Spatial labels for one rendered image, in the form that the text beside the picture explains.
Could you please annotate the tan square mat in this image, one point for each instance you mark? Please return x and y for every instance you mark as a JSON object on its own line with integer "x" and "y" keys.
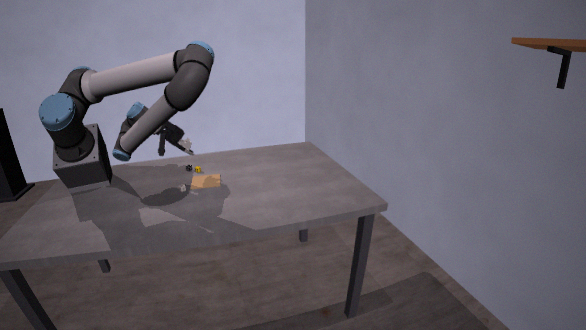
{"x": 205, "y": 181}

